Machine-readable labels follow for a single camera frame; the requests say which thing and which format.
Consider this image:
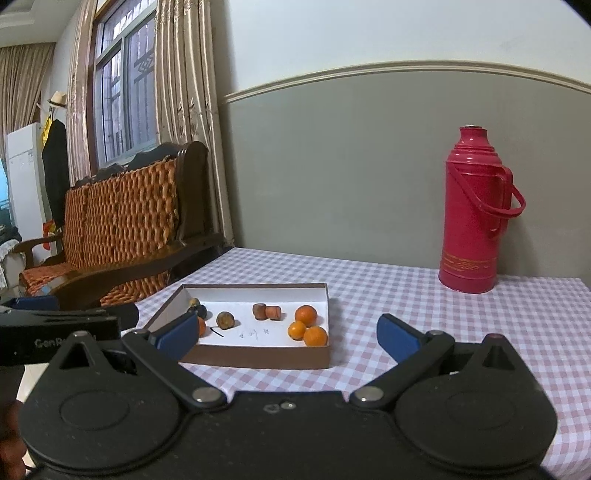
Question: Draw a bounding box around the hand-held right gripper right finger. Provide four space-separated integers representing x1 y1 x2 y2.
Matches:
348 314 532 411

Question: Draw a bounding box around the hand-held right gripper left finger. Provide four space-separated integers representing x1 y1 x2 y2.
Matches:
58 311 228 411

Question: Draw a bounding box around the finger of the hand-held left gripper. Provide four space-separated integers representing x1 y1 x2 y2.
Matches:
0 302 140 332
0 296 62 313

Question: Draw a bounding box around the shallow brown cardboard box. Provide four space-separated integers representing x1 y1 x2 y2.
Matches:
143 282 331 370

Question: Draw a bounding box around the person's left hand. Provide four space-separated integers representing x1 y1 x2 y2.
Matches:
0 401 27 480

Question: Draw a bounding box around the white lace cloth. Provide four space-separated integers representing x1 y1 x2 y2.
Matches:
0 240 24 291

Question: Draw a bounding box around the pink checked tablecloth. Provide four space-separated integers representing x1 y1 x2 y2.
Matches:
134 247 591 480

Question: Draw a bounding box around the orange woven sofa cushion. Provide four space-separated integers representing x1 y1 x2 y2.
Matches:
19 159 182 308

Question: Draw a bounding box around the white standing air conditioner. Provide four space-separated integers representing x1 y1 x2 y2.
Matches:
6 122 49 243

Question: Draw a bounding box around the black hanging coat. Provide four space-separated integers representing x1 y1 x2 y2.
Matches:
41 119 68 229

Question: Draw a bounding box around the red thermos flask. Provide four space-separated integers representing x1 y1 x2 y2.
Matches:
438 124 526 294

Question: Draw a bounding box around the dark wooden sofa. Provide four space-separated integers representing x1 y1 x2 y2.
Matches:
11 141 236 310

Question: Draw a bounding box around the beige patterned curtain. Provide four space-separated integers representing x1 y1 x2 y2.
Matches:
154 0 236 247
67 0 100 181

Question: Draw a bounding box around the plain beige curtain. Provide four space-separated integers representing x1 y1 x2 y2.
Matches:
0 44 56 139

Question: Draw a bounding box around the barred window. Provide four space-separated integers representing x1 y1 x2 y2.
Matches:
88 0 162 174

